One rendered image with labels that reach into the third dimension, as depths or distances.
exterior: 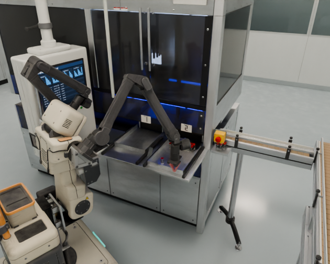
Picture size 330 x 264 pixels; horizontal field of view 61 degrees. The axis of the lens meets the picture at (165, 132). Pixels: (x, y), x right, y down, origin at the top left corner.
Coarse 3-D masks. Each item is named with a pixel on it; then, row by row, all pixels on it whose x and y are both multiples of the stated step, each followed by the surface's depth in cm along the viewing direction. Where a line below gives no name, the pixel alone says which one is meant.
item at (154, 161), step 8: (168, 144) 216; (160, 152) 205; (168, 152) 205; (184, 152) 205; (192, 152) 205; (152, 160) 196; (160, 160) 196; (184, 160) 196; (192, 160) 195; (160, 168) 188; (168, 168) 185; (184, 168) 183
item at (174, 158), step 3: (171, 153) 174; (174, 153) 173; (177, 153) 173; (171, 156) 175; (174, 156) 174; (177, 156) 174; (180, 156) 180; (171, 159) 176; (174, 159) 175; (177, 159) 175; (168, 162) 175; (171, 162) 174; (174, 162) 174; (177, 162) 174; (174, 165) 174
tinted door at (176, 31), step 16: (160, 16) 182; (176, 16) 178; (192, 16) 174; (160, 32) 187; (176, 32) 182; (192, 32) 178; (160, 48) 192; (176, 48) 187; (192, 48) 182; (160, 64) 197; (176, 64) 192; (192, 64) 187; (208, 64) 182; (160, 80) 203; (176, 80) 197; (192, 80) 192; (160, 96) 208; (176, 96) 203; (192, 96) 197
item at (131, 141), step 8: (136, 128) 238; (128, 136) 226; (136, 136) 226; (144, 136) 226; (152, 136) 226; (160, 136) 222; (120, 144) 209; (128, 144) 215; (136, 144) 215; (144, 144) 215; (152, 144) 212; (144, 152) 203
